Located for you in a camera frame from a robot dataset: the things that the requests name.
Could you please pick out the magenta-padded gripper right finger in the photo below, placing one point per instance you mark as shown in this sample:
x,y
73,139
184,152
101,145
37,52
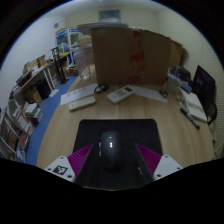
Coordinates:
x,y
166,166

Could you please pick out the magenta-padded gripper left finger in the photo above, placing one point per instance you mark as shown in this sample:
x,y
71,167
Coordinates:
x,y
60,169

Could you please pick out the black computer mouse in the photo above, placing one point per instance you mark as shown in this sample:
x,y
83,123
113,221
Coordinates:
x,y
110,150

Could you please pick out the black mouse pad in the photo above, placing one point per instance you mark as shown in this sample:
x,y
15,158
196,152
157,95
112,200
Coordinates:
x,y
133,131

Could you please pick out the shelf unit with books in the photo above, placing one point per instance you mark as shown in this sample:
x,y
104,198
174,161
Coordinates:
x,y
16,133

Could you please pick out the white book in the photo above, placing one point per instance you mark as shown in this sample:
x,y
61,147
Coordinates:
x,y
196,106

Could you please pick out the small dark brown object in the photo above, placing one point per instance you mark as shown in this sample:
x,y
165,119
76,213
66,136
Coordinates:
x,y
163,93

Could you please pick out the clear plastic cup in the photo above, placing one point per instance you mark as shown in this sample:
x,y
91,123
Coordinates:
x,y
173,85

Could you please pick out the blue book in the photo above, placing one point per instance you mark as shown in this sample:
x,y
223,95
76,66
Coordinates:
x,y
185,86

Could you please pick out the black monitor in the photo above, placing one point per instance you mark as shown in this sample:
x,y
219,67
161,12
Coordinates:
x,y
203,85

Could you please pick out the black bag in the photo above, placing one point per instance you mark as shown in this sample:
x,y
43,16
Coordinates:
x,y
181,71

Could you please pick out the wooden side desk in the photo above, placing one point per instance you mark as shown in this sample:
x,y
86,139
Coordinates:
x,y
33,76

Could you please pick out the black stand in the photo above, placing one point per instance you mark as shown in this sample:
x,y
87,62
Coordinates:
x,y
60,66

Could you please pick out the clear plastic container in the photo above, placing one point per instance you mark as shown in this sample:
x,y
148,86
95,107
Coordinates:
x,y
83,63

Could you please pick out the large brown cardboard box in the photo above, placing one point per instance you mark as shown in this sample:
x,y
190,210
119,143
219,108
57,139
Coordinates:
x,y
113,56

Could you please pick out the blue and white carton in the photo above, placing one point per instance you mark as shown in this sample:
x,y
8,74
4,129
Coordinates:
x,y
65,40

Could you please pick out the grey paper stack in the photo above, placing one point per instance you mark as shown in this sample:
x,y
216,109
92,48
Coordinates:
x,y
100,27

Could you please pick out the door with glass pane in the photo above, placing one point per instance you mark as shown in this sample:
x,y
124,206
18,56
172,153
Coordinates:
x,y
109,15

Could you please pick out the round wall clock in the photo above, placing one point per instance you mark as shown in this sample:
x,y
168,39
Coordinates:
x,y
56,25

